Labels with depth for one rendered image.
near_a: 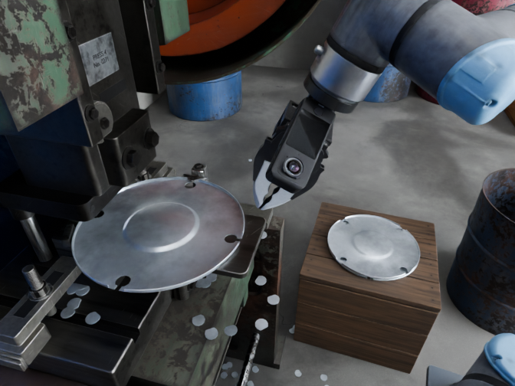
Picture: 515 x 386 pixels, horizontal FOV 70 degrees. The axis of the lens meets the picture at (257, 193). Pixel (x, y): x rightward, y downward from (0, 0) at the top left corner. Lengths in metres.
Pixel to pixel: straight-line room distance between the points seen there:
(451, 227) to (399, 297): 0.95
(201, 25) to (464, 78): 0.58
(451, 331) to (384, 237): 0.48
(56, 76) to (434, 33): 0.36
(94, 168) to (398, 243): 1.00
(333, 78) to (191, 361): 0.47
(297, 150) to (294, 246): 1.32
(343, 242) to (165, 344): 0.75
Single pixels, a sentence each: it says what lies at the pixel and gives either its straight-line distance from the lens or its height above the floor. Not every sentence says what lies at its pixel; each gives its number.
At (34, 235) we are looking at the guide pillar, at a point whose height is 0.80.
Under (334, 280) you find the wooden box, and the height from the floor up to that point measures 0.35.
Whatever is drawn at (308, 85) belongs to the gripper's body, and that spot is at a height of 1.06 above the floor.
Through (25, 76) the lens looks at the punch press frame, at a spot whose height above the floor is 1.10.
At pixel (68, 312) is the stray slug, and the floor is 0.71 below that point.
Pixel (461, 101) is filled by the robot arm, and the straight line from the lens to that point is 0.39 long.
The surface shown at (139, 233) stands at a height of 0.79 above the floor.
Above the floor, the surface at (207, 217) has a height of 0.78.
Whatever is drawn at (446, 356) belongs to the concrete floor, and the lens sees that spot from 1.54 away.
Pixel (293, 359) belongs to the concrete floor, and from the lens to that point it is 1.40.
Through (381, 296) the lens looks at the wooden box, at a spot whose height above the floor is 0.34.
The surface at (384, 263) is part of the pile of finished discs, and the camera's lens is 1.22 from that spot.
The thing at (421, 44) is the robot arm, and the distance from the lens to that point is 0.40.
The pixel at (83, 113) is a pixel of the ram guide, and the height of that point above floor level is 1.03.
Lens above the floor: 1.21
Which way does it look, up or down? 36 degrees down
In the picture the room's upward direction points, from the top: straight up
